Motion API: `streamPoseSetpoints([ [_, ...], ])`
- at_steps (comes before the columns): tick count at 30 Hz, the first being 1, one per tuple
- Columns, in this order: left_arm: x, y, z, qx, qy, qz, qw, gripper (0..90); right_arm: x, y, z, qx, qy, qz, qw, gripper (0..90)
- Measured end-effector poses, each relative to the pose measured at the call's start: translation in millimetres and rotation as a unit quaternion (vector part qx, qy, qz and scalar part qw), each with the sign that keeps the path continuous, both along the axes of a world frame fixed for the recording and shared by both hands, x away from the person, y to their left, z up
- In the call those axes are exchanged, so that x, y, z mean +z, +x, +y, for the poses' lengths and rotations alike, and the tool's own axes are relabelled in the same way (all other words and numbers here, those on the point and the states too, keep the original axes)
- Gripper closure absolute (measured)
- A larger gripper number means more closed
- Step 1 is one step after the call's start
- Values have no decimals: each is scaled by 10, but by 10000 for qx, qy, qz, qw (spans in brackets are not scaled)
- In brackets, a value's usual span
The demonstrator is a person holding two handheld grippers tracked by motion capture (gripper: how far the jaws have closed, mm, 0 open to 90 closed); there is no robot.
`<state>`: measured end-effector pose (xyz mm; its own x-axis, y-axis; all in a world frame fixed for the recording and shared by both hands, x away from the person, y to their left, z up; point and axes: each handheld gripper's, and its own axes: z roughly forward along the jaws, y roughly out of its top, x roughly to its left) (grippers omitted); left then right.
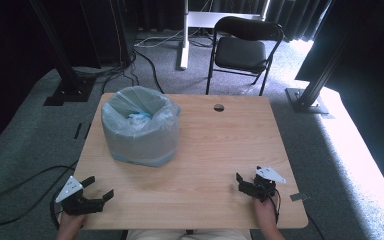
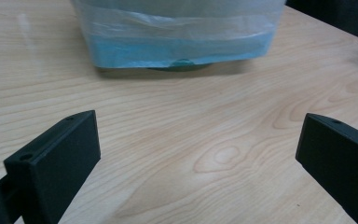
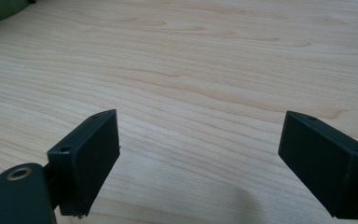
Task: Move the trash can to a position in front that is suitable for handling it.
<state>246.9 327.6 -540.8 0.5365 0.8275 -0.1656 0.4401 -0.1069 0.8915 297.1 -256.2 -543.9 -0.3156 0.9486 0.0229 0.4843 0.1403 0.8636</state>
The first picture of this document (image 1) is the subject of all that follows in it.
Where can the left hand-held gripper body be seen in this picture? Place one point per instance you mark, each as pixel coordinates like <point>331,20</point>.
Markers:
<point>76,204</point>

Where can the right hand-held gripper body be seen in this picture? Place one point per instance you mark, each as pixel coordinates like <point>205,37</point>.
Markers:
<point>263,186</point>

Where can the person's left hand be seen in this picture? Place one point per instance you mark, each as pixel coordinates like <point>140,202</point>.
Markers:
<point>73,222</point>

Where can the person's right hand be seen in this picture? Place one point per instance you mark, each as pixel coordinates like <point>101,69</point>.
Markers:
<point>263,213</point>

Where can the grey tape piece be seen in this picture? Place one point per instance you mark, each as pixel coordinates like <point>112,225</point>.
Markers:
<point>299,196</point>

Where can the trash bin with plastic bag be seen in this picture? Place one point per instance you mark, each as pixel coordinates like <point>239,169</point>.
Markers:
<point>143,143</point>

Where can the crumpled blue white trash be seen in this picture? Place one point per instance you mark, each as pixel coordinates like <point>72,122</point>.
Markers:
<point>139,117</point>

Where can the black metal stand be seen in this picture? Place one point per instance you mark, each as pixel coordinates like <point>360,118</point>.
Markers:
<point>68,76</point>
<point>308,96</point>

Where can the black folding chair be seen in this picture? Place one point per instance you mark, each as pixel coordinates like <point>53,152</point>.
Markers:
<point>241,50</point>

